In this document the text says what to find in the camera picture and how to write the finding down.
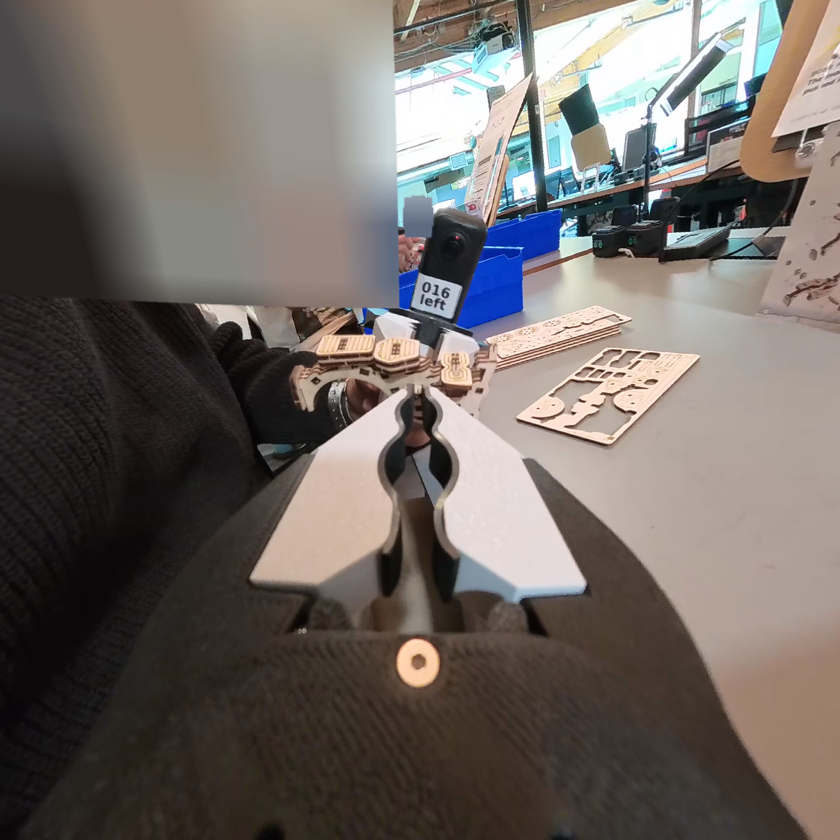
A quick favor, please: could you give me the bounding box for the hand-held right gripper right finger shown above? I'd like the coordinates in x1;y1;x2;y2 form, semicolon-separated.
425;387;588;606

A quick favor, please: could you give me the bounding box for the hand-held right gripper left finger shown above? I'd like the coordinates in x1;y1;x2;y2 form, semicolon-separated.
249;387;416;622

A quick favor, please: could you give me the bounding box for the wooden puzzle model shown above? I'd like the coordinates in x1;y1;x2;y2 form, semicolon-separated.
290;333;500;421

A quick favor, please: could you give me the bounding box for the person's left forearm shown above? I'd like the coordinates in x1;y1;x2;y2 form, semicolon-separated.
210;322;337;460

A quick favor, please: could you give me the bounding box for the grey desk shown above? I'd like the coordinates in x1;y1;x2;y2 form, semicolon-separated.
256;226;840;840

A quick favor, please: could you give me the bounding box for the black desk lamp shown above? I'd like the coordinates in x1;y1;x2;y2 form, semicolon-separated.
644;31;734;225

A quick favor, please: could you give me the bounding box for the person's left hand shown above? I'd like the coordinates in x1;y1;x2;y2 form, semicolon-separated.
346;379;387;422

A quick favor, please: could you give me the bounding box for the large blue plastic bin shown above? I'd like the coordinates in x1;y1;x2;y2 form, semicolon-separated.
398;246;525;329

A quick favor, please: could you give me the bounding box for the small blue plastic bin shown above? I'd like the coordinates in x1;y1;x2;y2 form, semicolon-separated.
486;210;564;258

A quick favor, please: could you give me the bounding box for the stack of wooden puzzle sheets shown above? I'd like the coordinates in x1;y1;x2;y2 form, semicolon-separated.
487;306;634;372

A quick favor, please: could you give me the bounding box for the wooden sign board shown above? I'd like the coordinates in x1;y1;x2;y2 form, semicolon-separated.
465;72;534;225

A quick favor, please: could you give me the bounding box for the black battery charger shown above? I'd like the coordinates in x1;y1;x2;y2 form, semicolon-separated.
592;222;634;259
626;220;672;257

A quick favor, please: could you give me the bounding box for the punched-out wooden puzzle sheet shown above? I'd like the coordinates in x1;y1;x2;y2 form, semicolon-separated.
516;348;700;448

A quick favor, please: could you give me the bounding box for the black pillar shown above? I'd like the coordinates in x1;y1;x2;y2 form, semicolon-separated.
515;0;550;212

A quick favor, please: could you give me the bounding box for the black and cream chair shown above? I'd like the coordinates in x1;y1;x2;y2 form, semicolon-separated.
558;82;613;193

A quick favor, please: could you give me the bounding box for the computer monitor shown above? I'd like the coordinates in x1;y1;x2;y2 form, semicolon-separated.
620;125;658;173

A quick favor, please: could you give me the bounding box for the person's black sweater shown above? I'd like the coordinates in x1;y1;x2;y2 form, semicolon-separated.
0;298;316;840

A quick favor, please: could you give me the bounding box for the flat black device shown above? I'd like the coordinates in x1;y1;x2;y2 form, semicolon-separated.
658;223;734;264

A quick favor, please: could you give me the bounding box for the white speckled display board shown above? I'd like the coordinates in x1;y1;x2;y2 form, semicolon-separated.
758;125;840;324

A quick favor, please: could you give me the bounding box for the wooden board with poster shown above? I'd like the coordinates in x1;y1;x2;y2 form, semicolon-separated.
739;0;840;185

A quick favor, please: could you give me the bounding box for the metal poster clip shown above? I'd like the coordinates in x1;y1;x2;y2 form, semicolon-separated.
793;126;833;162

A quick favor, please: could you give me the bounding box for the metal wrist bracelet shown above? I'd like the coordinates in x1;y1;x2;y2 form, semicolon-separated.
325;379;353;432

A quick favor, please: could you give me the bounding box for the black cable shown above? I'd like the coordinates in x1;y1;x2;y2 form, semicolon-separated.
710;231;786;262

